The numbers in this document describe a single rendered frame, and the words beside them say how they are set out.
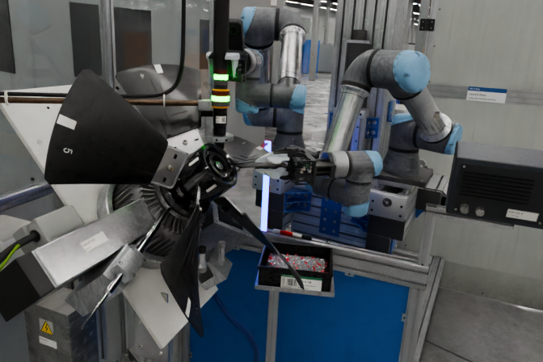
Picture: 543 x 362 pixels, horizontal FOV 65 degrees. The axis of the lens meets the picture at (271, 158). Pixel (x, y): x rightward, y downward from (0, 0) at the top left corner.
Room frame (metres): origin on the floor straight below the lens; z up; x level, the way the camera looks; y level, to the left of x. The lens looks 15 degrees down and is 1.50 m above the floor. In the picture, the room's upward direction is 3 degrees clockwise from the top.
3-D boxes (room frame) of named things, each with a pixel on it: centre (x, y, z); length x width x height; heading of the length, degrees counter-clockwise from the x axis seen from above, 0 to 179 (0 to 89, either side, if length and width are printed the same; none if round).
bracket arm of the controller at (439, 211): (1.17, -0.58, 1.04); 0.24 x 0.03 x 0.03; 70
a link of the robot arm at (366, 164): (1.19, -0.26, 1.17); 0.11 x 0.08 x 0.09; 107
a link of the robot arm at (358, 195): (1.20, -0.25, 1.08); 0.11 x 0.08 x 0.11; 45
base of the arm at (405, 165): (1.63, -0.52, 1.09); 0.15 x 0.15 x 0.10
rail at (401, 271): (1.36, -0.08, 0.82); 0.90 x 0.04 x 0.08; 70
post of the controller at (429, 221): (1.21, -0.49, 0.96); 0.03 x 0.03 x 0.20; 70
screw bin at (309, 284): (1.17, -0.09, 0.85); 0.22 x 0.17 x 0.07; 84
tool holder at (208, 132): (1.05, 0.14, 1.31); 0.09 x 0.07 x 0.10; 105
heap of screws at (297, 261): (1.17, -0.10, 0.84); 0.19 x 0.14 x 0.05; 84
